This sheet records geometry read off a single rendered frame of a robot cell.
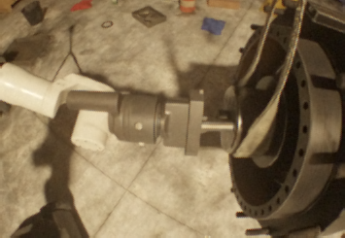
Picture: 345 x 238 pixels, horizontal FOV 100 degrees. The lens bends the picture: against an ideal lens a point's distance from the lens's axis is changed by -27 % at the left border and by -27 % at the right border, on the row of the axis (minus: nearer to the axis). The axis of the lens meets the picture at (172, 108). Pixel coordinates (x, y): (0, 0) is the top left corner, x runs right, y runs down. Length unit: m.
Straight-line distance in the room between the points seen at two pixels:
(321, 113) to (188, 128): 0.21
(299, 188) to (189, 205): 0.97
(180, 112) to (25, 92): 0.27
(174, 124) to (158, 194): 0.91
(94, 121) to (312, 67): 0.34
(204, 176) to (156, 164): 0.30
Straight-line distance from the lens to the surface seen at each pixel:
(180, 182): 1.22
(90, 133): 0.34
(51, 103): 0.36
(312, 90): 0.27
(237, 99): 0.36
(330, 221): 0.32
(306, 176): 0.28
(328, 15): 0.27
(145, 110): 0.32
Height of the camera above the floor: 1.20
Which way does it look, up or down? 58 degrees down
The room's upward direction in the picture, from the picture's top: 1 degrees clockwise
